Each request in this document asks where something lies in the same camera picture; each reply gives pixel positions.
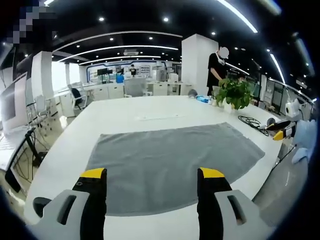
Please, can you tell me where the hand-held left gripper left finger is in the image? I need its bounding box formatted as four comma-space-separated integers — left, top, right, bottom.
32, 167, 108, 240

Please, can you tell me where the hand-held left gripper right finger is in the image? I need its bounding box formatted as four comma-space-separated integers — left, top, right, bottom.
196, 167, 274, 240

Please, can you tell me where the grey towel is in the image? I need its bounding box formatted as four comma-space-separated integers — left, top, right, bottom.
84, 121, 266, 216

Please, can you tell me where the black chair armrest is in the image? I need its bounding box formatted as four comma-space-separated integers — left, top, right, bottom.
32, 196, 52, 219

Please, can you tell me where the green potted plant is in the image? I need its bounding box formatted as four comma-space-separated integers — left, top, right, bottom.
215, 77, 255, 114

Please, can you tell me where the blue tissue packet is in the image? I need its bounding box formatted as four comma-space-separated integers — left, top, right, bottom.
195, 94, 211, 104

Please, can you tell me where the white mesh office chair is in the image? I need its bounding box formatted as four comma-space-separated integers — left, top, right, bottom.
33, 94, 67, 132

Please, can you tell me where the black and white office chair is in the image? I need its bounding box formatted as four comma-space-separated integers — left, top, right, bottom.
67, 83, 89, 111

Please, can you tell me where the white table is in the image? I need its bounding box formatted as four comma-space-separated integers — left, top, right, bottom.
23, 94, 288, 240

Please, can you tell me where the computer monitor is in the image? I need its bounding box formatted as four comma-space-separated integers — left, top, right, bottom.
0, 71, 29, 132

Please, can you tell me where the grey office chair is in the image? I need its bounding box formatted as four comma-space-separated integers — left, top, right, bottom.
123, 78, 149, 99

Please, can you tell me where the black cable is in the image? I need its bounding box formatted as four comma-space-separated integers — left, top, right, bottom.
237, 114, 270, 137

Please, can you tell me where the black desk frame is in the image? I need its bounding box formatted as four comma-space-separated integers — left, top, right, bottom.
4, 127, 42, 193

